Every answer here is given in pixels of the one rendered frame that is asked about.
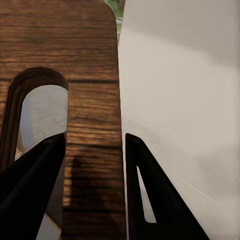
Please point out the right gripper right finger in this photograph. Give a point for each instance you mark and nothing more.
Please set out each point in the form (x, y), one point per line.
(174, 220)

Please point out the cutting board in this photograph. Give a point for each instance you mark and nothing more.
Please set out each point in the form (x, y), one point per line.
(72, 44)

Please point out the fixed window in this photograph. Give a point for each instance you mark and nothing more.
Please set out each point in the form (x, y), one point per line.
(44, 109)

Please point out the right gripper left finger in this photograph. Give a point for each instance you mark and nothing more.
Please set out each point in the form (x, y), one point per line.
(26, 186)

